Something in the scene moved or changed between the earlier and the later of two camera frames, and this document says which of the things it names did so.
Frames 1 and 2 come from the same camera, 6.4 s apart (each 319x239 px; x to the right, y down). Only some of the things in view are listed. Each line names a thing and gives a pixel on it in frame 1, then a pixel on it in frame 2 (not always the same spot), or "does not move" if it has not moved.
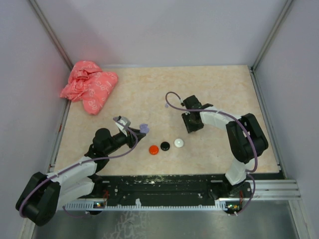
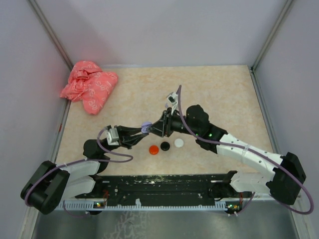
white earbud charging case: x=178 y=143 does not move
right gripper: x=191 y=128 → x=163 y=127
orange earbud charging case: x=154 y=150 does not move
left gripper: x=131 y=138 does not move
